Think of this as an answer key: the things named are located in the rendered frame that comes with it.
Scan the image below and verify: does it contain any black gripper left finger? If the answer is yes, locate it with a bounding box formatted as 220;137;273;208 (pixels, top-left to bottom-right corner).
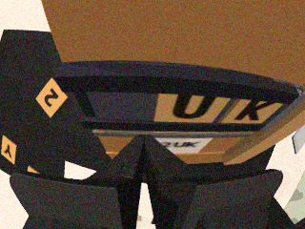
9;135;145;229

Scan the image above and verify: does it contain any grey rectangular block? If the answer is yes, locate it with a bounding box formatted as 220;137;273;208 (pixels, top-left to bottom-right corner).
293;125;305;154

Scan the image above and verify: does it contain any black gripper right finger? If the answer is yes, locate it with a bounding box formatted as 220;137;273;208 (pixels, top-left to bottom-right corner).
144;135;283;229

